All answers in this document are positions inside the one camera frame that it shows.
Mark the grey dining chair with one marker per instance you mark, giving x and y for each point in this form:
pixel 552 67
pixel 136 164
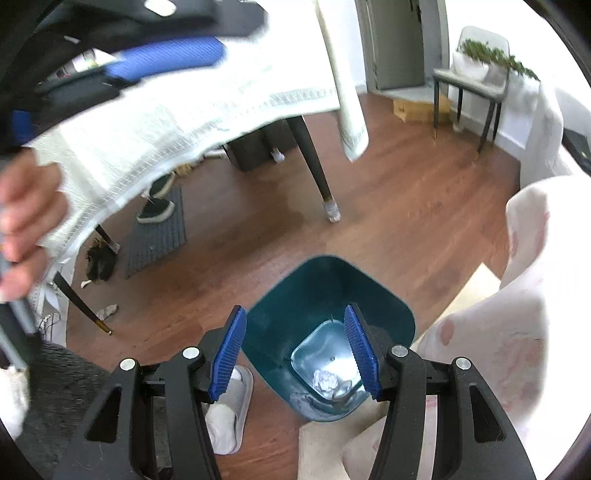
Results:
pixel 494 95

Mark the dark grey door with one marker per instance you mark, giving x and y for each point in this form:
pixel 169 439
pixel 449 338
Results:
pixel 398 45

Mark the black table leg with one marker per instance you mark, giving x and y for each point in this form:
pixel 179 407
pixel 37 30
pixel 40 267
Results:
pixel 303 138

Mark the green patterned tablecloth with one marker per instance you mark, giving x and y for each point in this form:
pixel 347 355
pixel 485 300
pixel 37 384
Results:
pixel 297 65

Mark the white slipper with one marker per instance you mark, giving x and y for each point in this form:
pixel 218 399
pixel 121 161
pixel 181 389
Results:
pixel 225 419

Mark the cardboard box on floor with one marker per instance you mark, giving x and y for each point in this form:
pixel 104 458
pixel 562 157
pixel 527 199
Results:
pixel 422 111

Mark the black handbag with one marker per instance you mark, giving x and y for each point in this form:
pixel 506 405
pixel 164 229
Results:
pixel 577 146

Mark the dark floor mat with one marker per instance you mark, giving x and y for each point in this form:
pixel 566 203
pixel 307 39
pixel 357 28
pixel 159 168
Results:
pixel 146 244

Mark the pink patterned round tablecloth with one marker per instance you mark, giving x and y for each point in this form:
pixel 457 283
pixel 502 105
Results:
pixel 501 389

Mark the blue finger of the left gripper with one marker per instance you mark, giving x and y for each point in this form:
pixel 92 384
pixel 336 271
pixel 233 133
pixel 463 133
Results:
pixel 168 56

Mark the potted green plant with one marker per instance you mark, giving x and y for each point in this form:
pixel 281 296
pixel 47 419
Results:
pixel 477 61

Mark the teal trash bin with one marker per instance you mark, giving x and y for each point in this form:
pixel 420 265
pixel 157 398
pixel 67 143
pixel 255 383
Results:
pixel 298 327

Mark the beige floor rug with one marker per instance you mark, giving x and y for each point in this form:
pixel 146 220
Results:
pixel 320 444

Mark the grey armchair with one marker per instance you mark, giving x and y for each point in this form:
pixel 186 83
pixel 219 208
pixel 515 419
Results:
pixel 545 156

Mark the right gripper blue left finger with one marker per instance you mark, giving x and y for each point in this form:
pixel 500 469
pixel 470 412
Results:
pixel 226 343

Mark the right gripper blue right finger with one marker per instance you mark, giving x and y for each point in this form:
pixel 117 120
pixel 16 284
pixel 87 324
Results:
pixel 364 351

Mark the person left hand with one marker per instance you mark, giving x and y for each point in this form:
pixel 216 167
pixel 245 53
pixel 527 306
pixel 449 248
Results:
pixel 32 206

